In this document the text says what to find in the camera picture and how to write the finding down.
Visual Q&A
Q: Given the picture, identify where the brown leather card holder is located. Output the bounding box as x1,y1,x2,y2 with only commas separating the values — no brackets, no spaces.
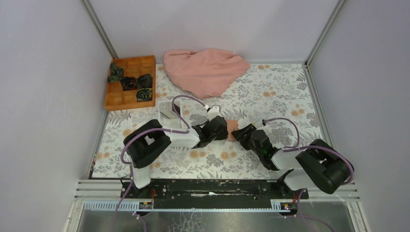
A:
226,119,239,142

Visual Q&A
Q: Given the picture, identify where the white translucent card box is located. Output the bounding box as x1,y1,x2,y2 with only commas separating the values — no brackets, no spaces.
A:
157,100,186,131

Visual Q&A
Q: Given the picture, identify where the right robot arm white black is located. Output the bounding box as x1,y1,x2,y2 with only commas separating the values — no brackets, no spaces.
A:
232,124,354,199

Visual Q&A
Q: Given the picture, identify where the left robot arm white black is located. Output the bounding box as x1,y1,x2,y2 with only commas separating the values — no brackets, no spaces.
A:
121,116,228,199

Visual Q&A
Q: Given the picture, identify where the floral table mat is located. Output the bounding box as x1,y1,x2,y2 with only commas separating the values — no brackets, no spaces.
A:
91,64,322,179

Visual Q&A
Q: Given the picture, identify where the pink cloth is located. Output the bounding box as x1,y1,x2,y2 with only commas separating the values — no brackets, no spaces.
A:
163,49,250,99

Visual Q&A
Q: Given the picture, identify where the dark patterned rolled sock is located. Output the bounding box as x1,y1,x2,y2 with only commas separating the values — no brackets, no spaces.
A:
136,88,152,102

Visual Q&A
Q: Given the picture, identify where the black rolled sock right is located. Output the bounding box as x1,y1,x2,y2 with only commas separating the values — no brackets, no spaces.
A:
136,73,153,89

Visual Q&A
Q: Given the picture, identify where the black rolled sock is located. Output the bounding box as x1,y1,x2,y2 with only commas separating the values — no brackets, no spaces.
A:
120,76,138,91
136,73,153,89

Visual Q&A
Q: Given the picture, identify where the black rolled sock left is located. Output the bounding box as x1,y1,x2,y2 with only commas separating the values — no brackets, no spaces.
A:
120,76,138,91

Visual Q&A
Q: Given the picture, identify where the wooden compartment tray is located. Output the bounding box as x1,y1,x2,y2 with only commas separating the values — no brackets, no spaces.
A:
104,55,156,111

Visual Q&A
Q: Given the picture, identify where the green patterned rolled sock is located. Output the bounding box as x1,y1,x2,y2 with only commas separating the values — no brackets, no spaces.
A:
107,62,124,83

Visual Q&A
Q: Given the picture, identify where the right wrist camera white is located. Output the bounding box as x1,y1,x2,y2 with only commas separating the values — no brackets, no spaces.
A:
257,124,271,135

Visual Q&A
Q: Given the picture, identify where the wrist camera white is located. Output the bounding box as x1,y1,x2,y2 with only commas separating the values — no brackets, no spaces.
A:
205,105,221,121
257,124,271,135

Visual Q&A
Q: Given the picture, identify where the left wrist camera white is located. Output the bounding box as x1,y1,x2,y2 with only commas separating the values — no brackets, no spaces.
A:
205,105,221,121

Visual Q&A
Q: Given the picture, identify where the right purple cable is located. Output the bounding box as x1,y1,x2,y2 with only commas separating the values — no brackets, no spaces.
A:
262,117,355,232

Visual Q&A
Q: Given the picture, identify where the purple cable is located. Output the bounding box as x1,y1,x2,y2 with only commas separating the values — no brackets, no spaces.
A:
262,117,355,232
111,95,209,232

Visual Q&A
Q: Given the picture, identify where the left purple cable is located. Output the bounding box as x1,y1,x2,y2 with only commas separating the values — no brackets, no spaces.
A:
111,95,209,232

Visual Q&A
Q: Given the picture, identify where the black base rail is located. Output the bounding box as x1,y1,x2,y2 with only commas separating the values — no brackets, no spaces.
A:
120,179,309,210

